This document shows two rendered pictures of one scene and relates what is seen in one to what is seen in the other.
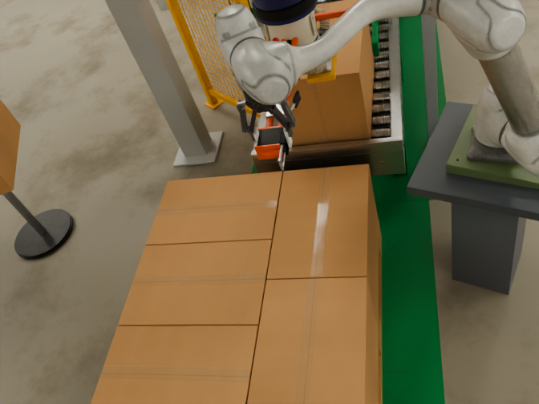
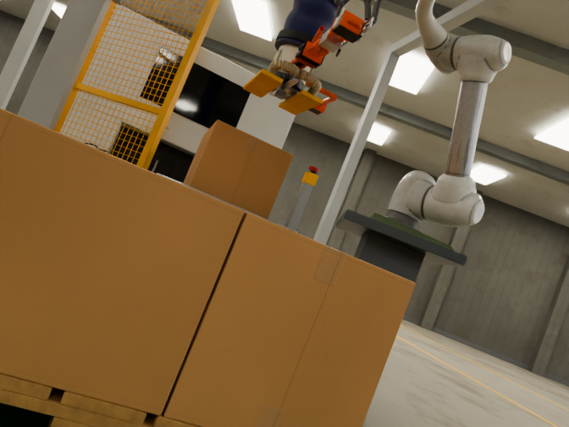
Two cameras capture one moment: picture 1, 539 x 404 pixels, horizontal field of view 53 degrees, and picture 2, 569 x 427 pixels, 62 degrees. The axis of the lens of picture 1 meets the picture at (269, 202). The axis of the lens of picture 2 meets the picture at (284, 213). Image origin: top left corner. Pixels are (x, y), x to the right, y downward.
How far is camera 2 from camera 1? 197 cm
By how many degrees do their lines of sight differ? 61
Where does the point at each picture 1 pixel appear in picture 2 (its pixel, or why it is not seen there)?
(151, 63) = (42, 102)
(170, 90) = not seen: hidden behind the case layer
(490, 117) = (416, 184)
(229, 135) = not seen: hidden behind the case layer
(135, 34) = (57, 68)
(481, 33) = (496, 42)
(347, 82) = (280, 158)
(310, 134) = (218, 192)
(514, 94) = (474, 124)
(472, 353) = not seen: outside the picture
